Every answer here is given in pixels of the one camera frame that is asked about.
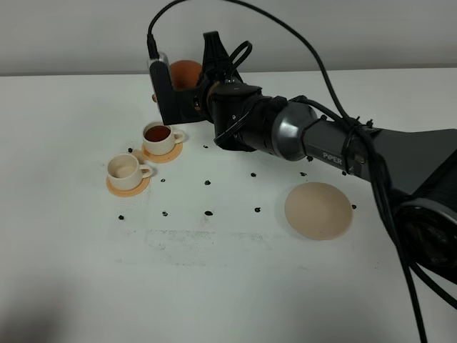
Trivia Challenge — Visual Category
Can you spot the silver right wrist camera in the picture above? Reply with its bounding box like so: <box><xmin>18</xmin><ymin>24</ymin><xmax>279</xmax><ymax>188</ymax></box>
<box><xmin>148</xmin><ymin>52</ymin><xmax>179</xmax><ymax>125</ymax></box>

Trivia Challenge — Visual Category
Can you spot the white teacup front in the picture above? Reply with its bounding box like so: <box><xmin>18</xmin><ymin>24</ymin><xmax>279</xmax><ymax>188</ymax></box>
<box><xmin>107</xmin><ymin>154</ymin><xmax>153</xmax><ymax>191</ymax></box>

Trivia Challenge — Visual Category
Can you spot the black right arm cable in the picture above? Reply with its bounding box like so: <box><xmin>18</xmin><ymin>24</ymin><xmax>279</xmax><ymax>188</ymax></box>
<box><xmin>147</xmin><ymin>0</ymin><xmax>457</xmax><ymax>343</ymax></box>

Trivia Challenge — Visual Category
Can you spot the orange saucer rear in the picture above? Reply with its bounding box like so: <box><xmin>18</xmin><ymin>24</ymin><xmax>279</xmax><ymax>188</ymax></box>
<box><xmin>142</xmin><ymin>143</ymin><xmax>184</xmax><ymax>164</ymax></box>

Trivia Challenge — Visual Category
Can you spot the orange saucer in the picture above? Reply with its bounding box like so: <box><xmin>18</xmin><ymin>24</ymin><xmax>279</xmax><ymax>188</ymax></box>
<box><xmin>142</xmin><ymin>143</ymin><xmax>184</xmax><ymax>164</ymax></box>
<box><xmin>106</xmin><ymin>175</ymin><xmax>150</xmax><ymax>197</ymax></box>

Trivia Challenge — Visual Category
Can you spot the orange saucer front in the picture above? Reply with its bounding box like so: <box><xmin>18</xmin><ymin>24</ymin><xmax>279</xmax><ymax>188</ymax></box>
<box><xmin>106</xmin><ymin>175</ymin><xmax>150</xmax><ymax>197</ymax></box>

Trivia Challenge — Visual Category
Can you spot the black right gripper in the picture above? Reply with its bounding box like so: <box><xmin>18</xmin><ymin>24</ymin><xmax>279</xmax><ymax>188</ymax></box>
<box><xmin>176</xmin><ymin>31</ymin><xmax>257</xmax><ymax>124</ymax></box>

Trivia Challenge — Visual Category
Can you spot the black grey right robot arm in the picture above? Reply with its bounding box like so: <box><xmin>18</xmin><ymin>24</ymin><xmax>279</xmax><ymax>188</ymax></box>
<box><xmin>149</xmin><ymin>31</ymin><xmax>456</xmax><ymax>282</ymax></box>

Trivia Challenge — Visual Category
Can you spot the white teacup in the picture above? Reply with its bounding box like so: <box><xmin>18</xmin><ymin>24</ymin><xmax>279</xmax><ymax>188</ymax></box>
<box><xmin>107</xmin><ymin>154</ymin><xmax>153</xmax><ymax>191</ymax></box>
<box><xmin>142</xmin><ymin>121</ymin><xmax>186</xmax><ymax>156</ymax></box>

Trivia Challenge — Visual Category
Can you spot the brown clay teapot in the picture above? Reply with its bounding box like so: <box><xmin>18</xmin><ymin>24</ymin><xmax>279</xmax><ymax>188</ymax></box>
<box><xmin>152</xmin><ymin>60</ymin><xmax>202</xmax><ymax>103</ymax></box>

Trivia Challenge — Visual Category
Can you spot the white teacup rear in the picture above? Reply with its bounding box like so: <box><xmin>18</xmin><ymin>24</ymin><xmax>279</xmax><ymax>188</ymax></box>
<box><xmin>142</xmin><ymin>121</ymin><xmax>186</xmax><ymax>156</ymax></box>

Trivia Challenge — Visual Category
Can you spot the beige round teapot coaster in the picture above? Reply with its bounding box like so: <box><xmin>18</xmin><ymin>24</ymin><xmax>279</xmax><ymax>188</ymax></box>
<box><xmin>284</xmin><ymin>182</ymin><xmax>353</xmax><ymax>241</ymax></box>

